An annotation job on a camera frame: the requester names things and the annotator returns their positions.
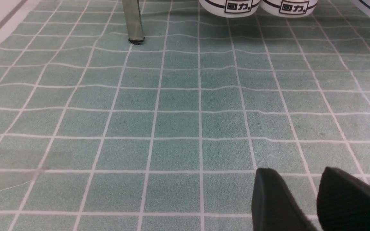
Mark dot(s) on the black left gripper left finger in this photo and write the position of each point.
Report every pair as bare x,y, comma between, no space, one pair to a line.
273,207

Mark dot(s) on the stainless steel shoe rack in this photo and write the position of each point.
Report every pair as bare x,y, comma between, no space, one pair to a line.
133,21

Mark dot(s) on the green checkered floor mat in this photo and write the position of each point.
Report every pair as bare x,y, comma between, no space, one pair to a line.
98,134

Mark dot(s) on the black canvas sneaker right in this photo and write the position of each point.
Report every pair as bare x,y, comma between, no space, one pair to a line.
289,8

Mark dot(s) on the black canvas sneaker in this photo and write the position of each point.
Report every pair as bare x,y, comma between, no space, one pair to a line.
289,8
231,8

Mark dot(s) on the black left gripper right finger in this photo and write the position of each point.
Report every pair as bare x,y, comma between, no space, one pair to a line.
343,202

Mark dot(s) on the black canvas sneaker left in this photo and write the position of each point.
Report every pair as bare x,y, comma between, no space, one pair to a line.
231,8

